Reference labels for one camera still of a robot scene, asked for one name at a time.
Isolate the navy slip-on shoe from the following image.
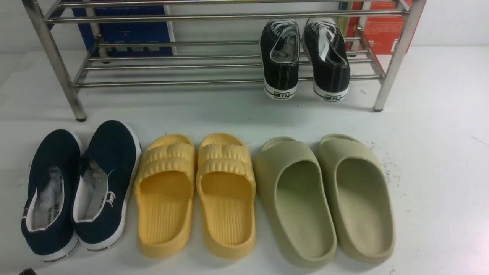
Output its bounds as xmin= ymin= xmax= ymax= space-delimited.
xmin=71 ymin=120 xmax=142 ymax=252
xmin=21 ymin=129 xmax=83 ymax=264

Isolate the blue box behind rack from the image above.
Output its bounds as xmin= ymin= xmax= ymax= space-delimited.
xmin=72 ymin=5 xmax=177 ymax=57

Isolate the red box behind rack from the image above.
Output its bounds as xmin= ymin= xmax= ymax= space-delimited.
xmin=342 ymin=0 xmax=403 ymax=55

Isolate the stainless steel shoe rack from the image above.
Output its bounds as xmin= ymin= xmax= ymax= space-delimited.
xmin=21 ymin=0 xmax=427 ymax=122

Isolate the right yellow slide sandal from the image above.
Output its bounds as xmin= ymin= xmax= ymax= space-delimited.
xmin=196 ymin=133 xmax=256 ymax=259

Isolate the yellow slide sandal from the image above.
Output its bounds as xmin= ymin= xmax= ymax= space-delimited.
xmin=196 ymin=133 xmax=256 ymax=259
xmin=134 ymin=134 xmax=196 ymax=258

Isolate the left olive slide sandal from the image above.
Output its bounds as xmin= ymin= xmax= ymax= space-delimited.
xmin=253 ymin=136 xmax=337 ymax=269

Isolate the olive slide sandal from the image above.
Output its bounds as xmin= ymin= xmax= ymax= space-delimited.
xmin=253 ymin=136 xmax=337 ymax=269
xmin=316 ymin=134 xmax=396 ymax=264

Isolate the left yellow slide sandal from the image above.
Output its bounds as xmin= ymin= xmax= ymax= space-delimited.
xmin=134 ymin=134 xmax=196 ymax=258

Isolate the left black canvas sneaker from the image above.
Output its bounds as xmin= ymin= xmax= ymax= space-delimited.
xmin=259 ymin=19 xmax=300 ymax=100

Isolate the black canvas sneaker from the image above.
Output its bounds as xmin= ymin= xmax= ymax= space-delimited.
xmin=302 ymin=18 xmax=351 ymax=102
xmin=259 ymin=19 xmax=300 ymax=100

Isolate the right black canvas sneaker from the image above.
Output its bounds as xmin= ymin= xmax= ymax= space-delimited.
xmin=302 ymin=18 xmax=351 ymax=102

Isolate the right olive slide sandal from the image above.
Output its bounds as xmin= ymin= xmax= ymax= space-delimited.
xmin=316 ymin=134 xmax=396 ymax=264

